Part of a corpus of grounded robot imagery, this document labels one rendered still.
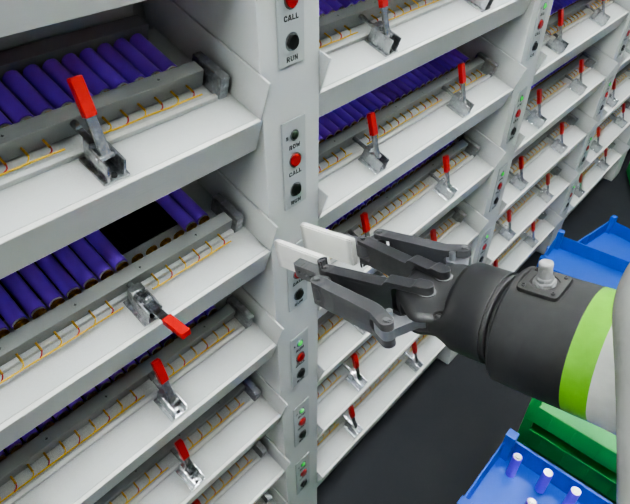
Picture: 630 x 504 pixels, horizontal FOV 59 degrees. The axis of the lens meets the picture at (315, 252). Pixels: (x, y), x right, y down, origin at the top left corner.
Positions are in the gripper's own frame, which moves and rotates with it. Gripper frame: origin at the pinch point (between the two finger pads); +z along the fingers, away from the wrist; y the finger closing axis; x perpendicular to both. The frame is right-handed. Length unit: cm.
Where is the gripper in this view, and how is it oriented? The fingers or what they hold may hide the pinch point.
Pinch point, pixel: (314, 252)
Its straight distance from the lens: 55.4
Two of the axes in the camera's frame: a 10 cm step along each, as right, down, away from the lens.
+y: -6.7, 4.7, -5.7
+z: -7.3, -2.6, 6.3
